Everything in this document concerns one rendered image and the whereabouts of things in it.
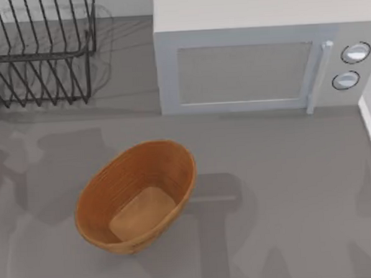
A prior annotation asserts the microwave oven door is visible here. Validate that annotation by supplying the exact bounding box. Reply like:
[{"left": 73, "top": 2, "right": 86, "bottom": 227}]
[{"left": 153, "top": 22, "right": 343, "bottom": 118}]

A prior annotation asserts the small microwave knob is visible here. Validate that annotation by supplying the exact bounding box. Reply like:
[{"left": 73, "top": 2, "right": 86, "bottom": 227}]
[{"left": 331, "top": 70, "right": 362, "bottom": 91}]

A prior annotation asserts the dark wire dish rack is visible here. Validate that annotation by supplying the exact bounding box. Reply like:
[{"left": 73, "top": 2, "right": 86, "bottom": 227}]
[{"left": 0, "top": 0, "right": 103, "bottom": 109}]

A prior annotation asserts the pale microwave door handle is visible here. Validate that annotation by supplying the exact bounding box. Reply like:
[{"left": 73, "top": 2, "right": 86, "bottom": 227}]
[{"left": 303, "top": 40, "right": 338, "bottom": 114}]

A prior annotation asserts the pale microwave oven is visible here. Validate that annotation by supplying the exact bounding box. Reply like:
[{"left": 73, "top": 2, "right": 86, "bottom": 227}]
[{"left": 151, "top": 0, "right": 371, "bottom": 123}]

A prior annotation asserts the large microwave knob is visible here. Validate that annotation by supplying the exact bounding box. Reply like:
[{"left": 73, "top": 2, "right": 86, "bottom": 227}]
[{"left": 340, "top": 41, "right": 371, "bottom": 65}]

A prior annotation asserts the brown wooden oval basket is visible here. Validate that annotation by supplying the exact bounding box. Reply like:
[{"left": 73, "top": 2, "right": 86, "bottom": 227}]
[{"left": 71, "top": 138, "right": 201, "bottom": 258}]

